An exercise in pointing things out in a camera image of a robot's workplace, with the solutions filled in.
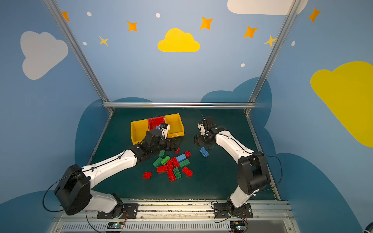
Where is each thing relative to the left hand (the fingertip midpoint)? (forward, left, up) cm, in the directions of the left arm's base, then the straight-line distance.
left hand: (176, 139), depth 82 cm
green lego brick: (-1, +10, -16) cm, 19 cm away
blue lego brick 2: (-3, -2, -17) cm, 17 cm away
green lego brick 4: (-6, -4, -17) cm, 19 cm away
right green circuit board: (-39, -33, -18) cm, 54 cm away
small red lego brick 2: (-15, +17, -16) cm, 28 cm away
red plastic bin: (+20, +19, -9) cm, 29 cm away
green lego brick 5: (-13, 0, -16) cm, 21 cm away
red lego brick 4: (-8, +5, -17) cm, 19 cm away
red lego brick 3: (-6, +1, -17) cm, 18 cm away
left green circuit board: (-39, +29, -18) cm, 52 cm away
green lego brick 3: (-6, +9, -16) cm, 19 cm away
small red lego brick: (0, -6, -16) cm, 18 cm away
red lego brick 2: (-11, +9, -17) cm, 22 cm away
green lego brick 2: (-6, +13, -17) cm, 22 cm away
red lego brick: (-12, -7, -16) cm, 21 cm away
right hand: (+5, -15, -7) cm, 17 cm away
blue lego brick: (+1, -17, -17) cm, 24 cm away
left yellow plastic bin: (+20, +31, -17) cm, 40 cm away
